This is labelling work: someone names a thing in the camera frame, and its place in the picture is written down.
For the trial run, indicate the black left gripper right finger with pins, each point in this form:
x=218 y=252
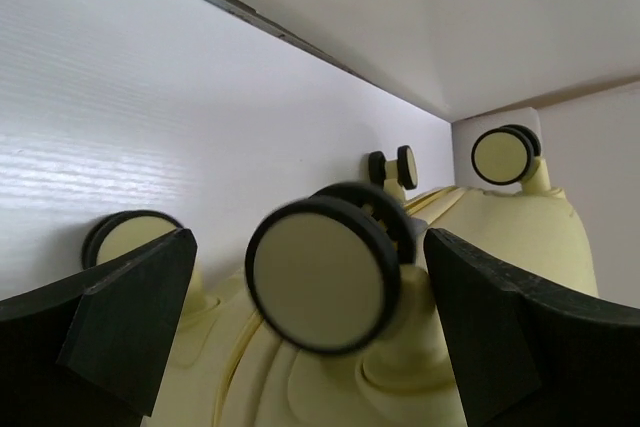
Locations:
x=527 y=351

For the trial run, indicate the yellow suitcase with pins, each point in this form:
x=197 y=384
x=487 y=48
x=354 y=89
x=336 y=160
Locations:
x=333 y=322

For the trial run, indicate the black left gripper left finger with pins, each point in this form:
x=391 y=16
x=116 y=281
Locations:
x=91 y=349

